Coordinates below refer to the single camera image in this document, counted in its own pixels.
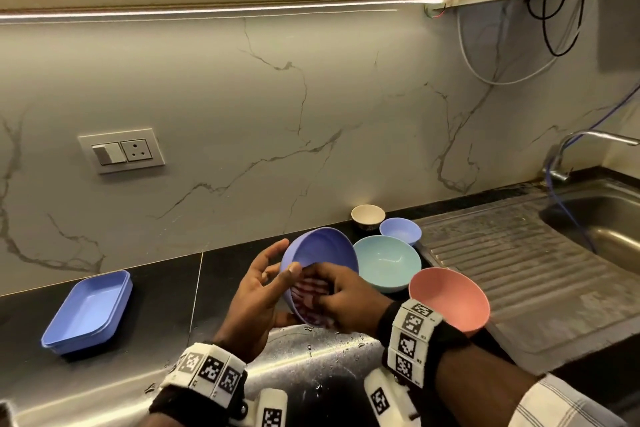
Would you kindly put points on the person's right hand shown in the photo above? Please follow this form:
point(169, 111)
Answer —
point(355, 306)

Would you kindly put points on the person's left hand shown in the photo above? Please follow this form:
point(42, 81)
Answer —
point(250, 316)

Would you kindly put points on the red checkered cloth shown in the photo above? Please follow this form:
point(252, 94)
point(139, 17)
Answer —
point(310, 291)

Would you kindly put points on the teal bowl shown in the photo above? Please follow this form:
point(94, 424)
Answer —
point(390, 261)

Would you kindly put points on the large blue bowl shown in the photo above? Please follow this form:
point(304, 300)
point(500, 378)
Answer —
point(320, 246)

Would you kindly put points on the small blue bowl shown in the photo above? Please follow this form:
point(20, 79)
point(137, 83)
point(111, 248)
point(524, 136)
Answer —
point(400, 230)

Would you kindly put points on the small cream bowl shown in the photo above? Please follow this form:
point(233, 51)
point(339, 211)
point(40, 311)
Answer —
point(368, 215)

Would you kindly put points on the pink bowl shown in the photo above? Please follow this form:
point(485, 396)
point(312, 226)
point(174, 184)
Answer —
point(450, 296)

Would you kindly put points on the person's right forearm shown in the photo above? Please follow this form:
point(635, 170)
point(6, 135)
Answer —
point(485, 386)

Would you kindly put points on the right wrist marker band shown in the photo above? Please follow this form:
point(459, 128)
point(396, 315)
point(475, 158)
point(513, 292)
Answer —
point(415, 341)

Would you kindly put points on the wrist marker band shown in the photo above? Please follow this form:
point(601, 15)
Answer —
point(205, 371)
point(415, 341)

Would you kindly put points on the left wrist marker band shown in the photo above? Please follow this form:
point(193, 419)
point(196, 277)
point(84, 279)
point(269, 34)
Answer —
point(205, 371)

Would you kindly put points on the steel sink with drainboard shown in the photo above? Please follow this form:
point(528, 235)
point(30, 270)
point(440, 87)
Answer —
point(500, 266)

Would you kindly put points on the blue rectangular tray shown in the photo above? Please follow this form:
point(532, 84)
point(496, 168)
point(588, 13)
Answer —
point(87, 311)

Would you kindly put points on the striped shirt sleeve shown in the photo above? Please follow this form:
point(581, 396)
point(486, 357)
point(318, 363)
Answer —
point(560, 406)

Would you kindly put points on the steel faucet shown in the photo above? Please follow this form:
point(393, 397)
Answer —
point(557, 174)

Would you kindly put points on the LED light strip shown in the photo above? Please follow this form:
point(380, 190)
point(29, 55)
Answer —
point(225, 10)

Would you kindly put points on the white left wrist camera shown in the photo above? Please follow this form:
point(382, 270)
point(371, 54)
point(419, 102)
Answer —
point(270, 411)

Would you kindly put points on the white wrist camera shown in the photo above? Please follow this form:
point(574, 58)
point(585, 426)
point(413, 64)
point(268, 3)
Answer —
point(385, 399)
point(270, 411)

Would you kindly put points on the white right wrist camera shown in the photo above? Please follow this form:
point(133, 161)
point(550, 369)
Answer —
point(385, 399)

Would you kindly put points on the white wall switch socket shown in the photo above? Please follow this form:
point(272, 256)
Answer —
point(135, 150)

